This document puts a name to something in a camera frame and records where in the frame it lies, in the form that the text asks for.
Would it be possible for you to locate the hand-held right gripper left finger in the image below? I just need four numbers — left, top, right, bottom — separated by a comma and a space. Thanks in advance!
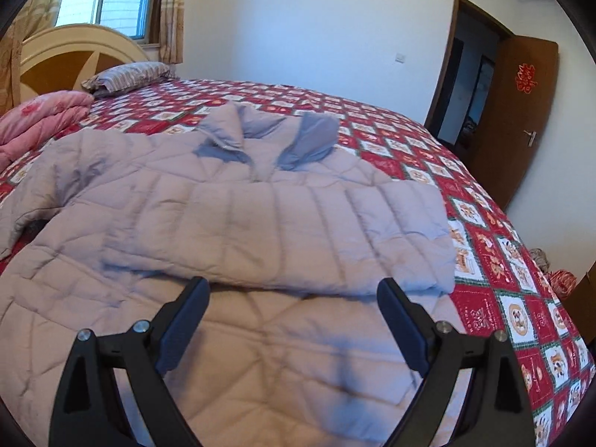
49, 276, 211, 447

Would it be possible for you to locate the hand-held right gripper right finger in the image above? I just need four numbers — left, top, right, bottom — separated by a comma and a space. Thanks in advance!
377, 278, 536, 447

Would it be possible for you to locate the light purple puffer jacket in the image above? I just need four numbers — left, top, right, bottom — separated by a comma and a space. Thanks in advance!
0, 102, 466, 447

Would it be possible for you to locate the grey patterned bundle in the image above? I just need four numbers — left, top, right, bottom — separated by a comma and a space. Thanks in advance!
528, 248, 552, 273

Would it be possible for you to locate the red patterned bag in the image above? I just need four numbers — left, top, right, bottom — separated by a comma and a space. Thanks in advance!
548, 267, 578, 299

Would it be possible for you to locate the brown wooden cabinet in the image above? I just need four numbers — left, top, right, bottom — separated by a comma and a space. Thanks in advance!
565, 270, 596, 336

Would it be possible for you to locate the red printed bed quilt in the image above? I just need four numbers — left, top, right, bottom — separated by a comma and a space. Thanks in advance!
0, 77, 596, 447

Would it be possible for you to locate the brown wooden door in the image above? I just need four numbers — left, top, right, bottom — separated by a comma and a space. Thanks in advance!
468, 35, 559, 210

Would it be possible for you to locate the folded pink quilt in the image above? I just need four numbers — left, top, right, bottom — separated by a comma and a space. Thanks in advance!
0, 91, 96, 173

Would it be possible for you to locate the striped pillow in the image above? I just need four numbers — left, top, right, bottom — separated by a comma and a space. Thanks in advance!
81, 61, 175, 98

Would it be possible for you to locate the red paper door decoration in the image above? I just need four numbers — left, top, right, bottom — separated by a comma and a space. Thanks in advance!
512, 63, 538, 95

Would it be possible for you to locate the cream wooden headboard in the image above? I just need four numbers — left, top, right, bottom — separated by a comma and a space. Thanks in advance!
18, 25, 152, 105

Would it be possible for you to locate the beige patterned curtain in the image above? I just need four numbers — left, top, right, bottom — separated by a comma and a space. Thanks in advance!
0, 0, 47, 115
153, 0, 184, 65

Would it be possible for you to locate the dark wooden door frame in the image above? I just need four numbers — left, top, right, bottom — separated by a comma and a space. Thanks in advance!
424, 0, 515, 145

